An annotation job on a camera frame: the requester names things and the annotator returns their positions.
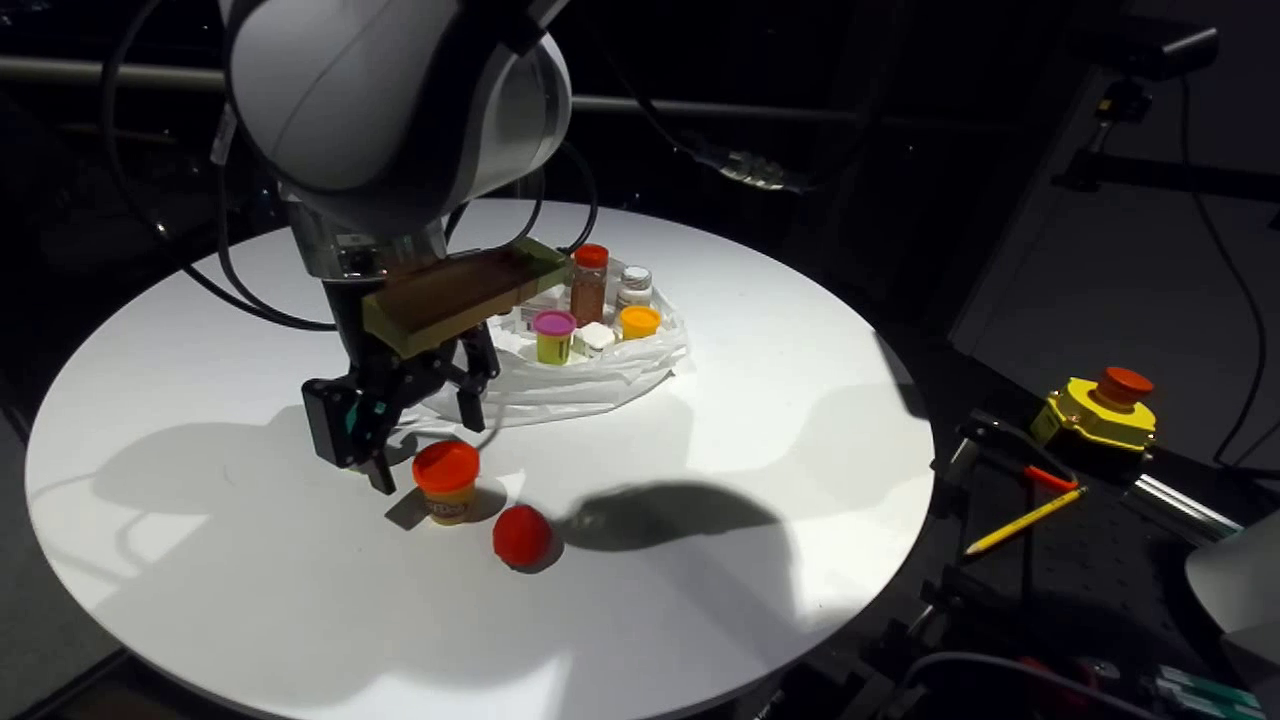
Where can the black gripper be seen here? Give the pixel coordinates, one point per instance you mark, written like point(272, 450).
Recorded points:
point(385, 363)

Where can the orange lid dough can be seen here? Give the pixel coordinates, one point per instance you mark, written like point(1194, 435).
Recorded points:
point(444, 468)

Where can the purple lid dough can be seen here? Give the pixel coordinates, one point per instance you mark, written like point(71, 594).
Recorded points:
point(552, 334)

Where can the brown spice bottle red cap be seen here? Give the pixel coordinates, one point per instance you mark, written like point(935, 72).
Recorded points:
point(588, 286)

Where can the yellow lid dough can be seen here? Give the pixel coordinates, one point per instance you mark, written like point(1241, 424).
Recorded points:
point(639, 320)

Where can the small white pill bottle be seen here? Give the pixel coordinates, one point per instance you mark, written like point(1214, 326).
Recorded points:
point(639, 286)

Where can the red lid dough can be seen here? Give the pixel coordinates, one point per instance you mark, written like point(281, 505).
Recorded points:
point(520, 537)

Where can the crumpled clear plastic bag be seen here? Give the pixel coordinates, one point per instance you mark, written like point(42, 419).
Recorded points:
point(586, 375)

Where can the yellow pencil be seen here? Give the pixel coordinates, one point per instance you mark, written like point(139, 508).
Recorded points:
point(1026, 522)

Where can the yellow emergency stop button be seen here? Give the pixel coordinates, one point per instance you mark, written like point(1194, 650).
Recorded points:
point(1094, 419)

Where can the teal object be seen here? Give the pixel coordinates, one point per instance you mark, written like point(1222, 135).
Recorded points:
point(1204, 693)

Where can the white rounded object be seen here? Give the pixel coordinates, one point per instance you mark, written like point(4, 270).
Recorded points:
point(1241, 585)

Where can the aluminium profile rail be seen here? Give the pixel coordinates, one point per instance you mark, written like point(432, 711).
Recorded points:
point(1172, 505)

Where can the dark camera on stand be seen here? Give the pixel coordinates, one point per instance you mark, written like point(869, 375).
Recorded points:
point(1161, 47)

